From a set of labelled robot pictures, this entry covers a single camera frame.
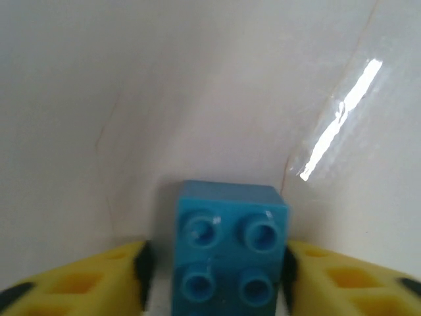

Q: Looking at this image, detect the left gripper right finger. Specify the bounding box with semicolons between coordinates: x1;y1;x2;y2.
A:
284;239;421;316

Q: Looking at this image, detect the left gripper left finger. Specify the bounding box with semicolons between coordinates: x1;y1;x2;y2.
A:
0;240;154;316

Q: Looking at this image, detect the blue long lego brick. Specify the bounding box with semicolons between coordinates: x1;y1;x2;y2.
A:
170;179;292;316

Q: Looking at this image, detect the clear tape strip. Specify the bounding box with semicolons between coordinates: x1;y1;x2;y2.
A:
282;52;392;188

